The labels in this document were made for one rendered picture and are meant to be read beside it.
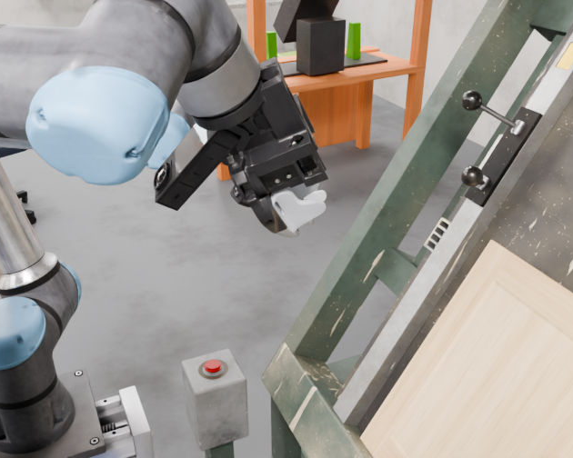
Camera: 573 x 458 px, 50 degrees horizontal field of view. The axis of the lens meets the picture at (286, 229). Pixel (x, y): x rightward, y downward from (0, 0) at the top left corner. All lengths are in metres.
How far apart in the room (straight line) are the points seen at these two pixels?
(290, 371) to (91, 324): 1.89
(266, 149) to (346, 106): 4.80
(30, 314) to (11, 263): 0.11
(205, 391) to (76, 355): 1.73
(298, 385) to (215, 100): 1.05
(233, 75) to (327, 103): 4.74
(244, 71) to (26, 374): 0.74
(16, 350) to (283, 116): 0.68
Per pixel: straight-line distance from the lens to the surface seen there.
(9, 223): 1.15
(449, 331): 1.23
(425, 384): 1.25
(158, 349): 3.01
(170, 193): 0.59
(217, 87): 0.49
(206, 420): 1.45
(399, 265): 1.43
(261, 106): 0.53
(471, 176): 1.12
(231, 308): 3.23
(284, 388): 1.51
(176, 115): 0.85
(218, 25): 0.48
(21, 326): 1.09
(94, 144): 0.38
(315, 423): 1.41
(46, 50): 0.41
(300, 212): 0.63
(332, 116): 5.29
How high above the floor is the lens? 1.87
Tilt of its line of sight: 28 degrees down
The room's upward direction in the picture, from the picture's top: straight up
